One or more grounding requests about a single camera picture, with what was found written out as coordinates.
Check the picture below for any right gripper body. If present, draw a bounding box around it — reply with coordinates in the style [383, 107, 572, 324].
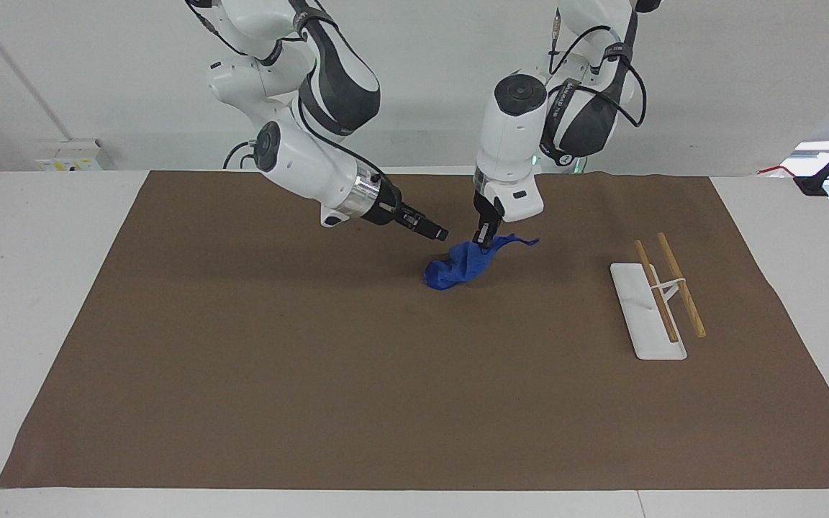
[365, 177, 416, 227]

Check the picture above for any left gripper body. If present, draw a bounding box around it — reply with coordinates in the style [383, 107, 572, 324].
[474, 188, 505, 228]

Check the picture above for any blue towel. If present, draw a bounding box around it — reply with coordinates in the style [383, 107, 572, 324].
[425, 234, 540, 291]

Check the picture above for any white rack with wooden rods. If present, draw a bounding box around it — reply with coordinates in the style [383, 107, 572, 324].
[610, 232, 707, 361]

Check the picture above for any black cable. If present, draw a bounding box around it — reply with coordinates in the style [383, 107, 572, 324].
[547, 24, 648, 130]
[222, 140, 258, 171]

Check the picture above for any white wall socket box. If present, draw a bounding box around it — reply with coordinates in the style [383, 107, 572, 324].
[34, 138, 104, 172]

